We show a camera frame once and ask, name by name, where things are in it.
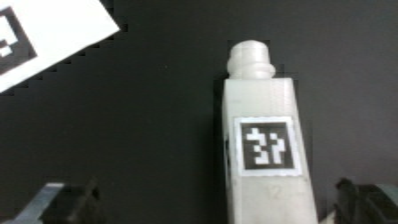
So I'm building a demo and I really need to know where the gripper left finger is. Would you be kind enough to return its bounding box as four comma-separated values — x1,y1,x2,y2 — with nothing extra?
10,180,100,224

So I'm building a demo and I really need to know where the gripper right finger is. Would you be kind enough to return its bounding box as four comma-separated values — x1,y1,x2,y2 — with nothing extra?
335,178,398,224

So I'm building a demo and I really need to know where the white table leg with tag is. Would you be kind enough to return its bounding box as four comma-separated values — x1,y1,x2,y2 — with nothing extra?
223,40,319,224

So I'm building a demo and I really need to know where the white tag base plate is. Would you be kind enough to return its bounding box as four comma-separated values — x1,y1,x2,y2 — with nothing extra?
0,0,120,93

